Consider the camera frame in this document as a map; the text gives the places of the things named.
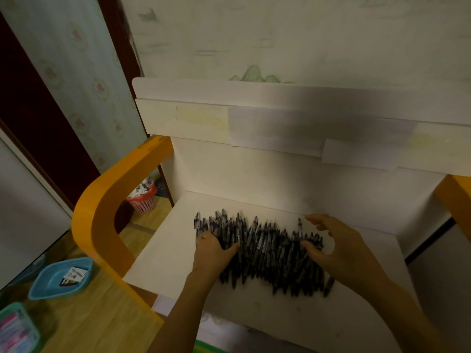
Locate dark brown corner trim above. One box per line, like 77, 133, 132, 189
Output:
96, 0, 176, 208

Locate pile of black pens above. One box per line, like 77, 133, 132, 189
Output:
193, 208, 326, 298

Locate person's left forearm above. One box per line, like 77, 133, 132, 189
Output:
147, 270, 218, 353

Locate red plastic basket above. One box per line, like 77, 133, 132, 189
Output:
125, 183, 158, 214

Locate dark brown door frame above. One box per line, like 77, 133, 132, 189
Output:
0, 12, 101, 210

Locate crumpled white paper trash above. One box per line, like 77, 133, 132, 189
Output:
127, 178, 154, 199

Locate person's left hand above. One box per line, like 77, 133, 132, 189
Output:
192, 231, 240, 280

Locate person's right hand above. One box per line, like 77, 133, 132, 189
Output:
300, 213, 391, 297

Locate large white paper sheet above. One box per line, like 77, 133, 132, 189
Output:
228, 106, 419, 158

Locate blue plastic basin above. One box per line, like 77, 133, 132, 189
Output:
28, 257, 95, 301

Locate teal container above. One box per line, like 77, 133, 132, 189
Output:
0, 302, 41, 353

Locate black and white packet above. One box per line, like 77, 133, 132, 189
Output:
59, 267, 88, 287

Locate bright green object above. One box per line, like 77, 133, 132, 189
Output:
193, 340, 229, 353

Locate white door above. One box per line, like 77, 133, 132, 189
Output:
0, 128, 73, 291

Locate small white paper strip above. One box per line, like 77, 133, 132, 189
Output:
321, 137, 402, 172

